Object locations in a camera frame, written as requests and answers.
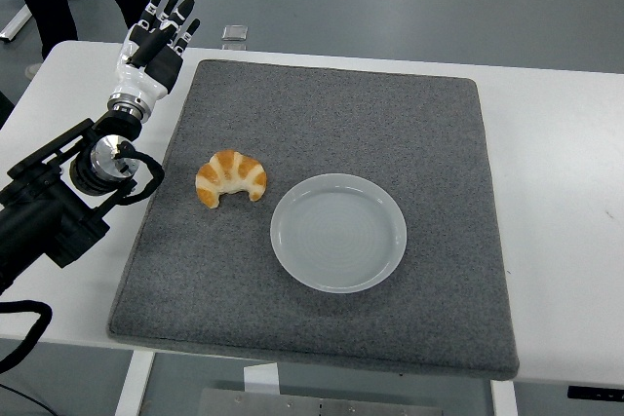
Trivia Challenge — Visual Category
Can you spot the small clear square floor fitting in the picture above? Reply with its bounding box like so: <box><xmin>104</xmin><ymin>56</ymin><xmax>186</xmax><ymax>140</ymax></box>
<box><xmin>221</xmin><ymin>24</ymin><xmax>251</xmax><ymax>42</ymax></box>

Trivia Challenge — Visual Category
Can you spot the croissant bread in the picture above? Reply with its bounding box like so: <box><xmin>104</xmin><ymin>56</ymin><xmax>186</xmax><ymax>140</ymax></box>
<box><xmin>195</xmin><ymin>149</ymin><xmax>268</xmax><ymax>209</ymax></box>

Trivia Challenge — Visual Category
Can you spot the thin black floor cable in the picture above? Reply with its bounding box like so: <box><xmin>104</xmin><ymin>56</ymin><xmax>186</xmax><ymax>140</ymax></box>
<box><xmin>0</xmin><ymin>385</ymin><xmax>38</xmax><ymax>410</ymax></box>

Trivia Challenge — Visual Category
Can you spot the black table control panel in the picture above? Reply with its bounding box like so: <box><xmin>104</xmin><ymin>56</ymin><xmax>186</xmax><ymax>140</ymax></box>
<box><xmin>567</xmin><ymin>385</ymin><xmax>624</xmax><ymax>400</ymax></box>

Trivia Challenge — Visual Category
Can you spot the grey round plate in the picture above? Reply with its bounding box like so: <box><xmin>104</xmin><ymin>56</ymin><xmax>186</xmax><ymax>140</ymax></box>
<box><xmin>270</xmin><ymin>172</ymin><xmax>409</xmax><ymax>294</ymax></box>

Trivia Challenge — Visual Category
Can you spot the grey felt mat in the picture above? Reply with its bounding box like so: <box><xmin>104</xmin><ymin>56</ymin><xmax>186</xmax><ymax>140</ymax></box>
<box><xmin>106</xmin><ymin>58</ymin><xmax>521</xmax><ymax>382</ymax></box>

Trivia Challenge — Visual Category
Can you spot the white table bracket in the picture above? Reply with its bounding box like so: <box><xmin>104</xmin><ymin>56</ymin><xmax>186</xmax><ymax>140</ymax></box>
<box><xmin>242</xmin><ymin>363</ymin><xmax>280</xmax><ymax>396</ymax></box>

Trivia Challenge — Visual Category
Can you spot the thick black cable loop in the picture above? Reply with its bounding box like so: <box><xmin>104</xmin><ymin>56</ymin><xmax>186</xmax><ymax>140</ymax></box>
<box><xmin>0</xmin><ymin>299</ymin><xmax>54</xmax><ymax>374</ymax></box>

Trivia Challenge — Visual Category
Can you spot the grey metal plate with screws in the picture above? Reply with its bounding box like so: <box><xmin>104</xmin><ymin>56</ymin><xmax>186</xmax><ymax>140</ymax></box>
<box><xmin>199</xmin><ymin>388</ymin><xmax>443</xmax><ymax>416</ymax></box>

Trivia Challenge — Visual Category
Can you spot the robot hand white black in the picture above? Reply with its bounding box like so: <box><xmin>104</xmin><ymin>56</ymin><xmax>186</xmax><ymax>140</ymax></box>
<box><xmin>107</xmin><ymin>0</ymin><xmax>202</xmax><ymax>111</ymax></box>

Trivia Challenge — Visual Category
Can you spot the white table leg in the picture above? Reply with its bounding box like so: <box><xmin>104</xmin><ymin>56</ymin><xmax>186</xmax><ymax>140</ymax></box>
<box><xmin>490</xmin><ymin>379</ymin><xmax>519</xmax><ymax>416</ymax></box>
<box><xmin>115</xmin><ymin>351</ymin><xmax>156</xmax><ymax>416</ymax></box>

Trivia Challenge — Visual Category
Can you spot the white floor bar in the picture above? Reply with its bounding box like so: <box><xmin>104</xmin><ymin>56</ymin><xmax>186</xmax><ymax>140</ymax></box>
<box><xmin>0</xmin><ymin>5</ymin><xmax>31</xmax><ymax>45</ymax></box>

